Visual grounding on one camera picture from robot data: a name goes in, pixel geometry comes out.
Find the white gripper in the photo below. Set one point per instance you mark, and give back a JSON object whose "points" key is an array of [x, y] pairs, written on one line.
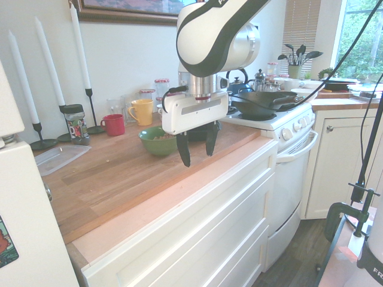
{"points": [[194, 113]]}

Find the brown cereal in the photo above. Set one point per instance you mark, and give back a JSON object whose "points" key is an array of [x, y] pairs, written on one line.
{"points": [[161, 138]]}

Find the green ceramic bowl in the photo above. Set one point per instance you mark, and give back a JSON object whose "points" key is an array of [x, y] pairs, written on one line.
{"points": [[157, 148]]}

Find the clear plastic box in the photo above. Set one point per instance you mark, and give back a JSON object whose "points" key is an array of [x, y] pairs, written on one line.
{"points": [[366, 94]]}

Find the black plastic food container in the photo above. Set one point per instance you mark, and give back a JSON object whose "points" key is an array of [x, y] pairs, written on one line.
{"points": [[197, 136]]}

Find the black stove burner coil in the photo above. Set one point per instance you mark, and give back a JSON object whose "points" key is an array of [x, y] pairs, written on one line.
{"points": [[232, 111]]}

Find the white striped mug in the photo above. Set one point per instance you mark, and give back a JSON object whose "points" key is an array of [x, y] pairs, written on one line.
{"points": [[160, 110]]}

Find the yellow mug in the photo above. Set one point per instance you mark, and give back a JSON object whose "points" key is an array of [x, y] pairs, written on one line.
{"points": [[143, 112]]}

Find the glass jar red checkered lid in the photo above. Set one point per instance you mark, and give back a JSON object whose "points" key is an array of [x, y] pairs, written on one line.
{"points": [[147, 93], [272, 70], [161, 86]]}

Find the black wok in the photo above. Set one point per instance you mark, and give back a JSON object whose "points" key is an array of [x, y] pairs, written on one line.
{"points": [[257, 104]]}

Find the clear glass mug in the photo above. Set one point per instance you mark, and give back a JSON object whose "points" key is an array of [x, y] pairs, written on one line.
{"points": [[115, 107], [128, 100]]}

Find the white drawer cabinet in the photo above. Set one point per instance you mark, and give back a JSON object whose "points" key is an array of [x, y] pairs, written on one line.
{"points": [[185, 227]]}

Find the red mug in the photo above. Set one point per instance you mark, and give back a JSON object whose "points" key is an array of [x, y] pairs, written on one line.
{"points": [[115, 125]]}

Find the glass french press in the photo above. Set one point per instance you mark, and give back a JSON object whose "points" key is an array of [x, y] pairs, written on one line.
{"points": [[260, 82]]}

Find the white stove knob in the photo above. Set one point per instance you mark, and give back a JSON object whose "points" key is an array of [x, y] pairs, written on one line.
{"points": [[297, 126], [286, 134], [308, 119], [303, 122]]}

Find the white kitchen stove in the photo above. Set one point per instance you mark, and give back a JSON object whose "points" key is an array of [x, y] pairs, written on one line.
{"points": [[287, 194]]}

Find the black candle holder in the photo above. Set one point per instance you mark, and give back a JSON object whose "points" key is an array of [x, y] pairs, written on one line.
{"points": [[42, 145], [92, 119], [63, 137]]}

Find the white ceramic mug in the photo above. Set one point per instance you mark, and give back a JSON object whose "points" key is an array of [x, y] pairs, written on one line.
{"points": [[291, 85]]}

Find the white ceramic bowl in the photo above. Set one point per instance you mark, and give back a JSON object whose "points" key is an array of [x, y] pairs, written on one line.
{"points": [[314, 85], [303, 95]]}

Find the green utensil crock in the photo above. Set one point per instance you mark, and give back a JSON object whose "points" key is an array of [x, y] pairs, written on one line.
{"points": [[294, 72]]}

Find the black kitchen utensil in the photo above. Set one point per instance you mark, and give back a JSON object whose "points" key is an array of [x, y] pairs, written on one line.
{"points": [[282, 56], [301, 49], [314, 54], [289, 47]]}

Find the spice jar with black lid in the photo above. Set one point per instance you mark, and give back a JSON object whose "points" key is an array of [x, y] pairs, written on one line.
{"points": [[76, 125]]}

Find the metal cabinet knob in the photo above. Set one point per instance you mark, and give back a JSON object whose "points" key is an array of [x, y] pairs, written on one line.
{"points": [[330, 128]]}

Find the clear plastic container lid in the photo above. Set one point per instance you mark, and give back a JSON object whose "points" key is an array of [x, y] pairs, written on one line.
{"points": [[60, 157]]}

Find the white cabinet door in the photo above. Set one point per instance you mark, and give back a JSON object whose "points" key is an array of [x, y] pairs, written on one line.
{"points": [[338, 167]]}

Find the small green plant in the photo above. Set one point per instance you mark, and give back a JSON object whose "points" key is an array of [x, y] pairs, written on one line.
{"points": [[325, 72]]}

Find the tall white candle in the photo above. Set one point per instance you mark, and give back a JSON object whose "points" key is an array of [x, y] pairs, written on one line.
{"points": [[80, 48], [49, 59], [24, 77]]}

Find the dark green C-clamp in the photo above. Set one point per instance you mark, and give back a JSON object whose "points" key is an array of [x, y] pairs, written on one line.
{"points": [[332, 221]]}

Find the black round pan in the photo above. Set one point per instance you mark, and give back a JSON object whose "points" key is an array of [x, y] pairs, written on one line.
{"points": [[341, 85]]}

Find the wooden window blind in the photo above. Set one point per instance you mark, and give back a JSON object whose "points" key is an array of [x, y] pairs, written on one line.
{"points": [[299, 27]]}

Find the white refrigerator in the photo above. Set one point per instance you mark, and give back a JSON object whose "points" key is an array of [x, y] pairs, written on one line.
{"points": [[27, 215]]}

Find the window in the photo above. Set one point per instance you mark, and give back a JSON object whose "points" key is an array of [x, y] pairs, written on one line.
{"points": [[359, 53]]}

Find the robot mounting table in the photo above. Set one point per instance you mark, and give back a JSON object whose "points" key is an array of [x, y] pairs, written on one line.
{"points": [[338, 269]]}

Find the colourful fridge magnet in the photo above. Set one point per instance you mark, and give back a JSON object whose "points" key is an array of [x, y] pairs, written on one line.
{"points": [[7, 245]]}

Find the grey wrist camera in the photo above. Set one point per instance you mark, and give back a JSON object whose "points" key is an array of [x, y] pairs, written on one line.
{"points": [[223, 83]]}

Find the black camera stand pole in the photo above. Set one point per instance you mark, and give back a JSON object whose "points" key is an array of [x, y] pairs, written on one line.
{"points": [[366, 155]]}

